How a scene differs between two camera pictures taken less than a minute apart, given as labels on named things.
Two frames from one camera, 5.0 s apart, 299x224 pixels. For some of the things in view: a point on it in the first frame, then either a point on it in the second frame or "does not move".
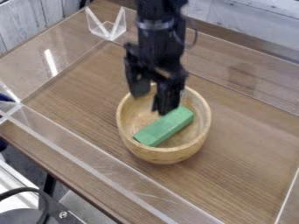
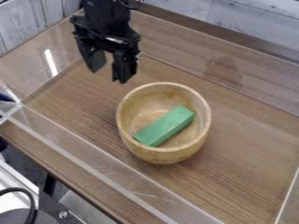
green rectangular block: x=164 y=126 does not move
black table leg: x=49 y=185 does not move
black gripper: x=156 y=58 -> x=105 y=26
